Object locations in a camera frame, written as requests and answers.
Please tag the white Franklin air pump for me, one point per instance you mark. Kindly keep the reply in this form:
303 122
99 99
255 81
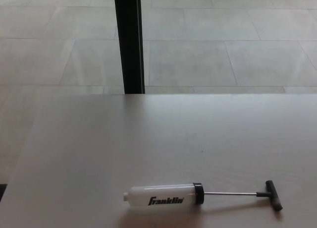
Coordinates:
161 193

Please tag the black vertical post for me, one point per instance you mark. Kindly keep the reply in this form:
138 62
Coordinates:
128 39

